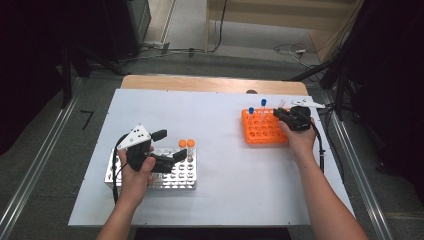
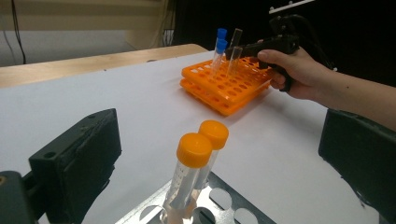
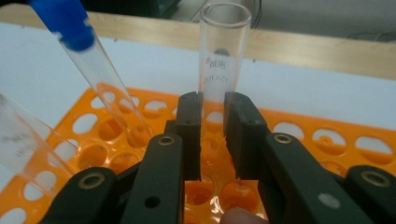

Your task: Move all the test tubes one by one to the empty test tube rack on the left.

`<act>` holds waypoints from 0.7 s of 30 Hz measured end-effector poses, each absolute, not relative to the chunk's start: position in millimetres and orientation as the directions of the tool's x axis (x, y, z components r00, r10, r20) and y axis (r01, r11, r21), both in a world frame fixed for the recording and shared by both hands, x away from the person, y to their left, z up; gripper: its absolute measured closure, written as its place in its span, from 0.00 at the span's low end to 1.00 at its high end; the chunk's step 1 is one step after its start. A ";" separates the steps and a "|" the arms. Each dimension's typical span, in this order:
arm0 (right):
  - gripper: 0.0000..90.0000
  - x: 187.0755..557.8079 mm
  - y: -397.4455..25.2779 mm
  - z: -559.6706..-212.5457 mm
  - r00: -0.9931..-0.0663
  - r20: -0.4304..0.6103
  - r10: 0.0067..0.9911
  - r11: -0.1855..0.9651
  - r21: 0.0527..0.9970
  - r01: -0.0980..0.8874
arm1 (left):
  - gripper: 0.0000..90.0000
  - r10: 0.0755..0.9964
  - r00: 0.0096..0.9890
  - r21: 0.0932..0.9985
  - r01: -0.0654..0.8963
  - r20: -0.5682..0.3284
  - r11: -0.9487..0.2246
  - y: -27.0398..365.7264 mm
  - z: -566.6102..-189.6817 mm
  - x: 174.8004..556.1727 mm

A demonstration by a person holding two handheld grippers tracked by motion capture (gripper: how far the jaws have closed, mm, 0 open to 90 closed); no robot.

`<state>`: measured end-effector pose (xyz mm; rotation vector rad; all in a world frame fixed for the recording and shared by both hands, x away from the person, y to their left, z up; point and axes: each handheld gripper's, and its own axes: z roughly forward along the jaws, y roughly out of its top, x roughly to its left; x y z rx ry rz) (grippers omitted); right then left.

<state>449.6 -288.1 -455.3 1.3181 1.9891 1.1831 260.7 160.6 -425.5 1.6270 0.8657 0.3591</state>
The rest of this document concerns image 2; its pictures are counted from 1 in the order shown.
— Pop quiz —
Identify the wooden table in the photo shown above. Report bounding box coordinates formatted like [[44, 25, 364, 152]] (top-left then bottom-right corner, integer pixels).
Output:
[[0, 43, 209, 90]]

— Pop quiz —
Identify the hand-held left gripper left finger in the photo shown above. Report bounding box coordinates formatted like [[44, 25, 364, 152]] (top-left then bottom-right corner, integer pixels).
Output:
[[28, 107, 123, 224]]

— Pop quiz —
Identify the orange test tube rack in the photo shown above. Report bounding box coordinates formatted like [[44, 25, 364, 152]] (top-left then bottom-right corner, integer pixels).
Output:
[[179, 56, 276, 118]]

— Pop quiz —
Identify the black hanging cable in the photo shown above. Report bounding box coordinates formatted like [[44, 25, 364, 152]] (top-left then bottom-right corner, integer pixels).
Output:
[[9, 0, 28, 65]]

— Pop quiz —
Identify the orange cap test tube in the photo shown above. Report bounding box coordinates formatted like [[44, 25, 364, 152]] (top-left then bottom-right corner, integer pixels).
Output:
[[191, 119, 231, 195], [161, 132, 215, 224]]

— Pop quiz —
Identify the beige wooden partition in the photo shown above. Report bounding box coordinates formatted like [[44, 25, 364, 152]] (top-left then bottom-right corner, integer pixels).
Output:
[[0, 0, 177, 52]]

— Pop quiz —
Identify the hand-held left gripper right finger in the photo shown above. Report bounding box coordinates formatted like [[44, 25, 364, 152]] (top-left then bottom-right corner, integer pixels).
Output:
[[318, 108, 396, 224]]

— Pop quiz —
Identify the black curtain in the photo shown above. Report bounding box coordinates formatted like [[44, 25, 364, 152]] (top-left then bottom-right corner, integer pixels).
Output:
[[174, 0, 396, 88]]

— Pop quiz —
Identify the blue cap test tube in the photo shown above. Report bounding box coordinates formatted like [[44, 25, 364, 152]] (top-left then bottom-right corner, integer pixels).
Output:
[[214, 27, 229, 63], [208, 38, 229, 78]]

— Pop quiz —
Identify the metal test tube rack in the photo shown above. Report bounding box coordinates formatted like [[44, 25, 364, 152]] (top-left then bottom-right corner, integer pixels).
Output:
[[115, 171, 278, 224]]

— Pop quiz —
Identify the clear test tube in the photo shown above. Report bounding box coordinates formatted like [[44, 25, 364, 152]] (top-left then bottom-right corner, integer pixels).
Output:
[[226, 46, 244, 78], [229, 27, 244, 49]]

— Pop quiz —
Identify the white table cover sheet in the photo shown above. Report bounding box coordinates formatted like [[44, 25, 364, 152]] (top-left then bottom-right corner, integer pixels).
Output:
[[0, 49, 396, 224]]

